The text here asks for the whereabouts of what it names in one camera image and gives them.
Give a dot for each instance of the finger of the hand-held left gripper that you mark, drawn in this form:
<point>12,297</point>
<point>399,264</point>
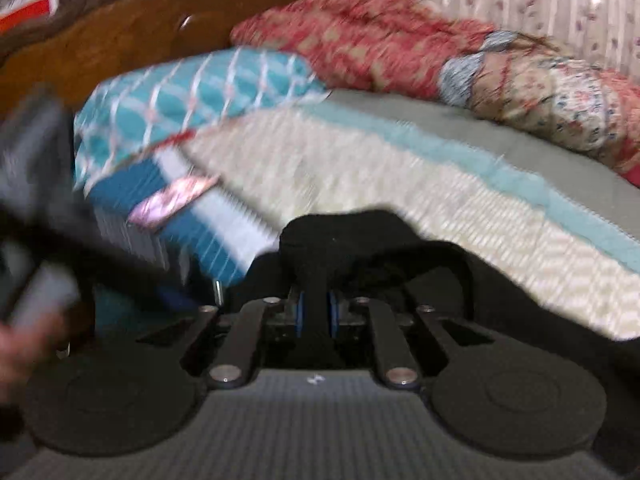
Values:
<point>125,265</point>

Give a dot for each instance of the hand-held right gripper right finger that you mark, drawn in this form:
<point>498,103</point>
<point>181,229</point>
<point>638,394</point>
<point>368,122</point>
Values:
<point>333,312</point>

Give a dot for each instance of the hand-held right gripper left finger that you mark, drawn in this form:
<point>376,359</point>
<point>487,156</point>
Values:
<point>299,312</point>

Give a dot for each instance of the black pants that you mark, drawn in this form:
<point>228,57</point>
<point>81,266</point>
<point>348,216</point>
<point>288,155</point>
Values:
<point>350,245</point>

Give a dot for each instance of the person's left hand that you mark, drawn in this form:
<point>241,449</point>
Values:
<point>25,355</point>

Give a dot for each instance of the pink shiny wrapper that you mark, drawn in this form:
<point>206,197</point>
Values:
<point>170,202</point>

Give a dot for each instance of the patterned bed sheet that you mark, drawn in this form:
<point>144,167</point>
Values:
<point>400,185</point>

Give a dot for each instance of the carved wooden headboard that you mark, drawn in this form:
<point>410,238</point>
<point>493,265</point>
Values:
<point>125,30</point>

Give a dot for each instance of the teal patterned pillow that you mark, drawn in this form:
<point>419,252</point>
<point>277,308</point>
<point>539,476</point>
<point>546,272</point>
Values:
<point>200,95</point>

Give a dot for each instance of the red patchwork quilt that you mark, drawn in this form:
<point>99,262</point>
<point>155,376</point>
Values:
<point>400,45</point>

